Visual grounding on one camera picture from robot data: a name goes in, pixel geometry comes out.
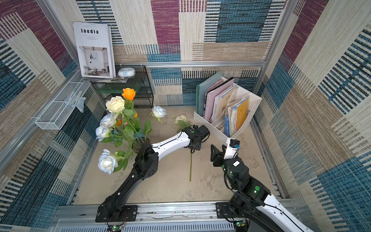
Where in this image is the orange rose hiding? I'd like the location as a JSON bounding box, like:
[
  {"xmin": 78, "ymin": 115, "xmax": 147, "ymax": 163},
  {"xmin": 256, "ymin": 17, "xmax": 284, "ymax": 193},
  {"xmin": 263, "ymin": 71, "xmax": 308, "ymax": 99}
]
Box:
[{"xmin": 122, "ymin": 88, "xmax": 136, "ymax": 101}]

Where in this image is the blue cylindrical vase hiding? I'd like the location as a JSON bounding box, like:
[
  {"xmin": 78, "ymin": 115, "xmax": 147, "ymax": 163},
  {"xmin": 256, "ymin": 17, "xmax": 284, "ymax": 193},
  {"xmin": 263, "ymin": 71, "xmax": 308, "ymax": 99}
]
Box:
[{"xmin": 134, "ymin": 129, "xmax": 146, "ymax": 139}]

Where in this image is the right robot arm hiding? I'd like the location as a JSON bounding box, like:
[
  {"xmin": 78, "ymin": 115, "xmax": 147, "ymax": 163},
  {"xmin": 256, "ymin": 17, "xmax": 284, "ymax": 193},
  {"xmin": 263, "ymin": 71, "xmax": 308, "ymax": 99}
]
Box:
[{"xmin": 210, "ymin": 145, "xmax": 312, "ymax": 232}]

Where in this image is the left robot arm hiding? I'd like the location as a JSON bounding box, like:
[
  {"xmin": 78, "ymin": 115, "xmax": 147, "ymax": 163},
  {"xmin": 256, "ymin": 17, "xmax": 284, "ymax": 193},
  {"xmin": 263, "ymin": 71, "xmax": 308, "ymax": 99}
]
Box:
[{"xmin": 95, "ymin": 125, "xmax": 210, "ymax": 223}]

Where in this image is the pink book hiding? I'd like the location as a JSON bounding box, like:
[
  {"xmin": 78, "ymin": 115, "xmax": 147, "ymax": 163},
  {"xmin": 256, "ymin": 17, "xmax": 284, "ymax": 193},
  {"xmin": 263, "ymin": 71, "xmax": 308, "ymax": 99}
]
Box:
[{"xmin": 204, "ymin": 77, "xmax": 235, "ymax": 122}]

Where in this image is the green folder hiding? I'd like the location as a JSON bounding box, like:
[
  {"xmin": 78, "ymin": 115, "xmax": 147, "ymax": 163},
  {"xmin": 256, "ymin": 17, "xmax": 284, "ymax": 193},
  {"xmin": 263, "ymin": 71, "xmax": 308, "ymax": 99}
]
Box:
[{"xmin": 196, "ymin": 71, "xmax": 223, "ymax": 116}]

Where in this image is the orange yellow booklet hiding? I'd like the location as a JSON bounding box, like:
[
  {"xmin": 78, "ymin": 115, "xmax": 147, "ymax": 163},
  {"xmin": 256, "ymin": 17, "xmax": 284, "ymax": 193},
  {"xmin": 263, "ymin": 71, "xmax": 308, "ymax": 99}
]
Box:
[{"xmin": 229, "ymin": 96, "xmax": 249, "ymax": 137}]

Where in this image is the white file organizer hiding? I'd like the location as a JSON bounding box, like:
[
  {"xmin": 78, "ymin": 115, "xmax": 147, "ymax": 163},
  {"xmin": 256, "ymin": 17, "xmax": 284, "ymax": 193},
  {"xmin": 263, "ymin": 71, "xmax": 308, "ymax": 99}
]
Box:
[{"xmin": 194, "ymin": 77, "xmax": 262, "ymax": 142}]

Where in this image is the white round device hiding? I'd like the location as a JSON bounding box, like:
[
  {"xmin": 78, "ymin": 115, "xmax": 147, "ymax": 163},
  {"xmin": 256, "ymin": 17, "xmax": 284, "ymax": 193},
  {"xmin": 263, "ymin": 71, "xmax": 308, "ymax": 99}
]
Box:
[{"xmin": 118, "ymin": 67, "xmax": 136, "ymax": 78}]

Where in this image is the green glass shelf plate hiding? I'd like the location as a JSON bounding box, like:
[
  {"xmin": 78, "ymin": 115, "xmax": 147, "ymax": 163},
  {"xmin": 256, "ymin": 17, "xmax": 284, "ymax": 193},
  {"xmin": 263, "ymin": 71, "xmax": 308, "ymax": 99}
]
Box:
[{"xmin": 97, "ymin": 84, "xmax": 142, "ymax": 94}]

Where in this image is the Inedia magazine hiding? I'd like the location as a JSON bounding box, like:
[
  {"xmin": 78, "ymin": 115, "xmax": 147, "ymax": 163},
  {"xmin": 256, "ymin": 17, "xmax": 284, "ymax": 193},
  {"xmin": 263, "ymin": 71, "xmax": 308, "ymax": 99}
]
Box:
[{"xmin": 73, "ymin": 22, "xmax": 116, "ymax": 79}]

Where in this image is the black wire shelf rack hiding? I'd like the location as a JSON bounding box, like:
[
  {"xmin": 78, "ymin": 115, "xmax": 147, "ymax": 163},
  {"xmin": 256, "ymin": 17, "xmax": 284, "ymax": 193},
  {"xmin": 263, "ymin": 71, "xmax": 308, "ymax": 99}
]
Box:
[{"xmin": 91, "ymin": 66, "xmax": 154, "ymax": 108}]

